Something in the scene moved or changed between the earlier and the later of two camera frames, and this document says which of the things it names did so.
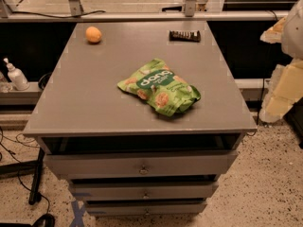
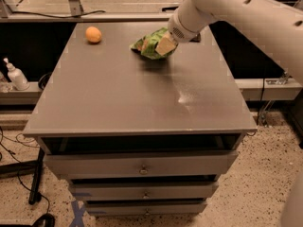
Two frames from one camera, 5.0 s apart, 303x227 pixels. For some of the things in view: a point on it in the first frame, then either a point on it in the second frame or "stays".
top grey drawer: [140, 165] stays
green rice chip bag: [161, 88] to [147, 44]
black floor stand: [36, 166] stays
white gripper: [294, 32] to [176, 28]
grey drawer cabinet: [141, 117] stays
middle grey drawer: [143, 190] stays
